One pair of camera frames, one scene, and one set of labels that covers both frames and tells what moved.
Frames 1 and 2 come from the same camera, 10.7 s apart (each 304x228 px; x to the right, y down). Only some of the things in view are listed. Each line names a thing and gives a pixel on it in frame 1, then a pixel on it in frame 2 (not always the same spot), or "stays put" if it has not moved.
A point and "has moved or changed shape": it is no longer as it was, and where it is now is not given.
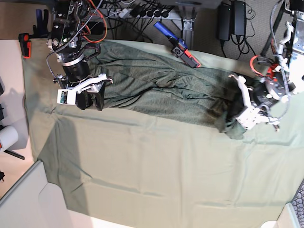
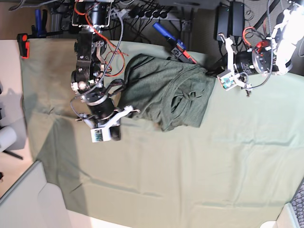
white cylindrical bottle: x=9 y=136 stays put
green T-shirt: x=156 y=81 has moved or changed shape
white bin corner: x=34 y=203 stays put
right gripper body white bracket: x=250 y=117 to x=228 y=78
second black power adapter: x=239 y=17 stays put
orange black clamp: x=25 y=44 stays put
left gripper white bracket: x=68 y=96 to x=107 y=132
